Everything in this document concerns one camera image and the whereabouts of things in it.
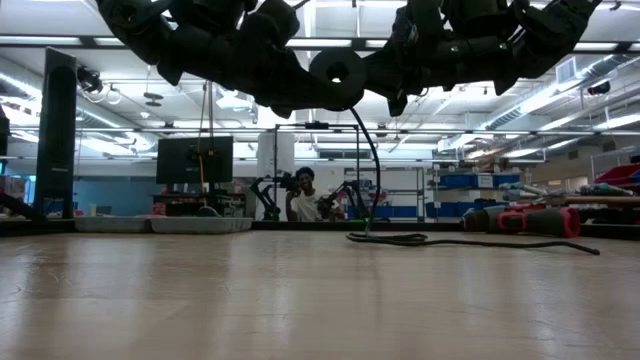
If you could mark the black background camera frame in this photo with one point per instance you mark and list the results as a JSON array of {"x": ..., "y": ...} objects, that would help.
[{"x": 317, "y": 125}]

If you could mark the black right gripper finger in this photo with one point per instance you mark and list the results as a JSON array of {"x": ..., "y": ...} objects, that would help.
[
  {"x": 385, "y": 86},
  {"x": 382, "y": 65}
]

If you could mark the black monitor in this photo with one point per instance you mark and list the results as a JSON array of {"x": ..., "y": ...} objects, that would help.
[{"x": 175, "y": 160}]

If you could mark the wooden workbench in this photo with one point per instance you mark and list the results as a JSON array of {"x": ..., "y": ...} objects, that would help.
[{"x": 600, "y": 200}]

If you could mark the blue storage bin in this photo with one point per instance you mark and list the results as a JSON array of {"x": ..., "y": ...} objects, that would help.
[
  {"x": 445, "y": 210},
  {"x": 400, "y": 212},
  {"x": 457, "y": 181},
  {"x": 506, "y": 180}
]

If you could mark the person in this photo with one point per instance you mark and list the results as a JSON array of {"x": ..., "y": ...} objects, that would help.
[{"x": 305, "y": 205}]

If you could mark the black mounted camera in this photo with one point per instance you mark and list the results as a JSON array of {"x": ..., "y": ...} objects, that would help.
[{"x": 90, "y": 79}]

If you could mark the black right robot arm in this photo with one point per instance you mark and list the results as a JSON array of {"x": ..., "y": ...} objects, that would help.
[{"x": 500, "y": 55}]

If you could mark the black background robot arm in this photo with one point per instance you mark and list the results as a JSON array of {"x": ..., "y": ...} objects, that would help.
[
  {"x": 265, "y": 197},
  {"x": 350, "y": 192}
]

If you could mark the white ceiling vent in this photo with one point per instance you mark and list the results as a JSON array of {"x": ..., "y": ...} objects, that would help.
[{"x": 566, "y": 70}]

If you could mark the black ceiling-mounted device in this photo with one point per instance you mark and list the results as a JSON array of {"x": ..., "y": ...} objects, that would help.
[{"x": 599, "y": 88}]

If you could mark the ceiling light track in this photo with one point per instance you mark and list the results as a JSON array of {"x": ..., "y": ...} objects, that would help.
[{"x": 50, "y": 41}]

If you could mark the grey tool kit case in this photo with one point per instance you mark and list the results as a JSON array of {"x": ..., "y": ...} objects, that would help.
[{"x": 200, "y": 225}]

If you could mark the white pillar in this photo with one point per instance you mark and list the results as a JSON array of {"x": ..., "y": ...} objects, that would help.
[{"x": 275, "y": 150}]

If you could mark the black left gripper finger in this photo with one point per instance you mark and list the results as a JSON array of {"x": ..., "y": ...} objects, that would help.
[
  {"x": 307, "y": 102},
  {"x": 303, "y": 79}
]

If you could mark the black aluminium table frame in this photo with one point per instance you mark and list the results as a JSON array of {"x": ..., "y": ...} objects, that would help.
[{"x": 300, "y": 226}]

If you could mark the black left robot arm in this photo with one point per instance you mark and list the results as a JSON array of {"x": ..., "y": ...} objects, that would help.
[{"x": 200, "y": 45}]

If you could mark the cluttered workbench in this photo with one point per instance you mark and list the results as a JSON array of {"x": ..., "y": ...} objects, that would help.
[{"x": 225, "y": 205}]

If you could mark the black upright post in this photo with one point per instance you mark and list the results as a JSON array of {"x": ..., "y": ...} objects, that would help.
[{"x": 57, "y": 150}]

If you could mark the metal shelving rack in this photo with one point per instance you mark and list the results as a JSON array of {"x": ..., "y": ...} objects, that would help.
[{"x": 422, "y": 195}]

